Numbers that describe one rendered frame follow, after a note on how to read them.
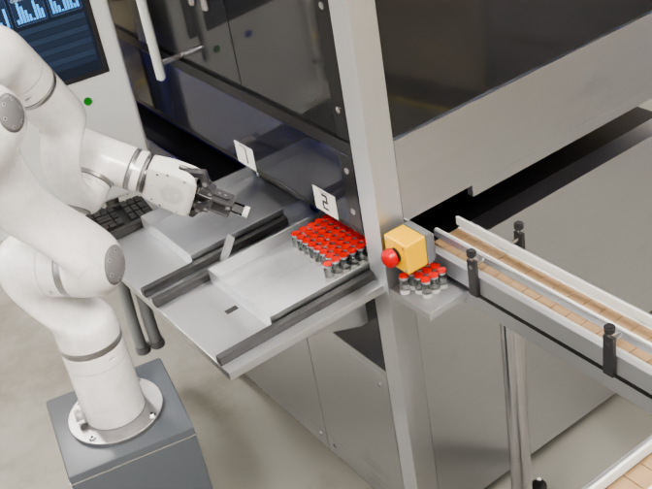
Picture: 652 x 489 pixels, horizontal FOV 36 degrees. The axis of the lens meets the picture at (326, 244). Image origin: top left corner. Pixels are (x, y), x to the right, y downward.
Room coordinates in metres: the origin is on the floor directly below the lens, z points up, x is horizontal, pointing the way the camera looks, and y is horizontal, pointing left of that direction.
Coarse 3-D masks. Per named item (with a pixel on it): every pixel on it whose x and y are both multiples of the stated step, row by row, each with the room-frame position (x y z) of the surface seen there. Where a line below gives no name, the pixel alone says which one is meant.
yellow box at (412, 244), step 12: (396, 228) 1.75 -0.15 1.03; (408, 228) 1.74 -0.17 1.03; (420, 228) 1.73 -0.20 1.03; (396, 240) 1.71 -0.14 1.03; (408, 240) 1.70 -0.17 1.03; (420, 240) 1.69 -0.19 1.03; (432, 240) 1.71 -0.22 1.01; (396, 252) 1.70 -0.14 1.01; (408, 252) 1.68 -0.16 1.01; (420, 252) 1.69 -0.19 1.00; (432, 252) 1.71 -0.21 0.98; (408, 264) 1.68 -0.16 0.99; (420, 264) 1.69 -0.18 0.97
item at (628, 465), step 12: (648, 444) 1.10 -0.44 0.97; (624, 456) 1.12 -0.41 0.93; (636, 456) 1.08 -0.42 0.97; (648, 456) 1.11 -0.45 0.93; (612, 468) 1.07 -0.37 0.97; (624, 468) 1.07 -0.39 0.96; (636, 468) 1.09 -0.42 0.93; (648, 468) 1.09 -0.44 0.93; (600, 480) 1.04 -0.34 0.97; (612, 480) 1.05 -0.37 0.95; (624, 480) 1.07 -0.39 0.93; (636, 480) 1.07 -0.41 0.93; (648, 480) 1.06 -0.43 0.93
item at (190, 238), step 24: (240, 192) 2.28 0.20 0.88; (264, 192) 2.26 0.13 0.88; (144, 216) 2.20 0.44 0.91; (168, 216) 2.23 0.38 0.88; (216, 216) 2.18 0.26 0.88; (240, 216) 2.16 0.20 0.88; (264, 216) 2.14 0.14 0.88; (288, 216) 2.11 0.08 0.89; (168, 240) 2.07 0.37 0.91; (192, 240) 2.09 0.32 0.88; (216, 240) 2.07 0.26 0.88
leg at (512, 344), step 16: (512, 336) 1.65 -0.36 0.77; (512, 352) 1.65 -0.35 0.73; (512, 368) 1.65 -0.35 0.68; (512, 384) 1.65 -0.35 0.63; (512, 400) 1.65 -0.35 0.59; (512, 416) 1.65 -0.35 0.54; (528, 416) 1.66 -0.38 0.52; (512, 432) 1.66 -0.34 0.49; (528, 432) 1.66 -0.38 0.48; (512, 448) 1.66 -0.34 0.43; (528, 448) 1.66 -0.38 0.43; (512, 464) 1.66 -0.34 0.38; (528, 464) 1.65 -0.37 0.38; (512, 480) 1.66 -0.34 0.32; (528, 480) 1.65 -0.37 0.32
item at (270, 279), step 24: (312, 216) 2.05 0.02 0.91; (264, 240) 1.98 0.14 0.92; (288, 240) 2.01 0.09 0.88; (216, 264) 1.92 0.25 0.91; (240, 264) 1.94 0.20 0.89; (264, 264) 1.93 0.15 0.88; (288, 264) 1.91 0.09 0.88; (312, 264) 1.89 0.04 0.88; (240, 288) 1.85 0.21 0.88; (264, 288) 1.83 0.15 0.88; (288, 288) 1.82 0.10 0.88; (312, 288) 1.80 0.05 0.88; (264, 312) 1.70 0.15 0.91; (288, 312) 1.70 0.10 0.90
